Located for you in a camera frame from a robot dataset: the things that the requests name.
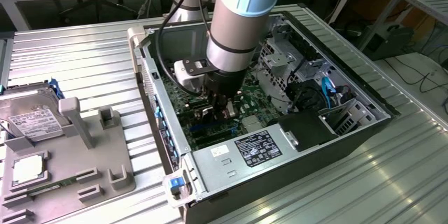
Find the silver hard disk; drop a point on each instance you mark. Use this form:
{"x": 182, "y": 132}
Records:
{"x": 28, "y": 108}

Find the green motherboard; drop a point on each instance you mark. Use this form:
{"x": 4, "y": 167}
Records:
{"x": 255, "y": 98}

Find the loose green RAM stick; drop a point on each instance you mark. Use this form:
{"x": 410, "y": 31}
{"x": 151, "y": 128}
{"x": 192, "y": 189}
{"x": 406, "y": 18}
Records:
{"x": 52, "y": 186}

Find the metal disk bay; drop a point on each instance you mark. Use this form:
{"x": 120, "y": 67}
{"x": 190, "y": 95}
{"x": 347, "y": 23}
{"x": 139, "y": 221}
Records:
{"x": 350, "y": 119}

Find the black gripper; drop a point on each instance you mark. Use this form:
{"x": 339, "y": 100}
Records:
{"x": 226, "y": 85}

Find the black tripod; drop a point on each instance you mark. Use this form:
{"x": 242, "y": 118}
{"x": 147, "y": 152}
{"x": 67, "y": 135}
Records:
{"x": 98, "y": 6}

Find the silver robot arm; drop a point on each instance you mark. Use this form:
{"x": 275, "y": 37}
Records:
{"x": 238, "y": 24}

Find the silver chipset heat sink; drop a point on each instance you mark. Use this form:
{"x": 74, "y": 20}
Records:
{"x": 252, "y": 125}

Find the black plastic air shroud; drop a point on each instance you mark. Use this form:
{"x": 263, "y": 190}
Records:
{"x": 306, "y": 129}

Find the black box device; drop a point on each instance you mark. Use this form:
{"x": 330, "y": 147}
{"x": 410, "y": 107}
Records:
{"x": 388, "y": 43}

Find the graphics card with metal bracket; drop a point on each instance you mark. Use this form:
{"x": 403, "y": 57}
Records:
{"x": 207, "y": 115}

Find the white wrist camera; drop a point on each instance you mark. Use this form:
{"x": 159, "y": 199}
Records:
{"x": 188, "y": 77}

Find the silver CPU chip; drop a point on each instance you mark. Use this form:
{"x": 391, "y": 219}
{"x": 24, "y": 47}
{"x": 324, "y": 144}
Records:
{"x": 28, "y": 169}

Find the blue disk carrier bracket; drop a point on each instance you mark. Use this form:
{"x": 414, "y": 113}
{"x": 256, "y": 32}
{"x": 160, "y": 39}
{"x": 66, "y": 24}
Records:
{"x": 56, "y": 90}

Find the grey parts rack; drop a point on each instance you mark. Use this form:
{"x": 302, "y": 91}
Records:
{"x": 67, "y": 161}

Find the blue case latch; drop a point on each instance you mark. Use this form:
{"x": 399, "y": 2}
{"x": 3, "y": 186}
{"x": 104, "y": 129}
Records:
{"x": 175, "y": 184}

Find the open black PC case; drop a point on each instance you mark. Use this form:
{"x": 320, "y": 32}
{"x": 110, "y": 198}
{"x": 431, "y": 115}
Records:
{"x": 280, "y": 182}

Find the grey power supply unit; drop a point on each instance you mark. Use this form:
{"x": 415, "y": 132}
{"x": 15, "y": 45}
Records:
{"x": 216, "y": 171}

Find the metal slat side table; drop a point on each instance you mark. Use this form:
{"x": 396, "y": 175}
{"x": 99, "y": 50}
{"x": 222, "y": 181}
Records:
{"x": 423, "y": 1}

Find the metal drive cage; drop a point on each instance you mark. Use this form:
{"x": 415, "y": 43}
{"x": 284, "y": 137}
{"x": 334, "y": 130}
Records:
{"x": 276, "y": 77}

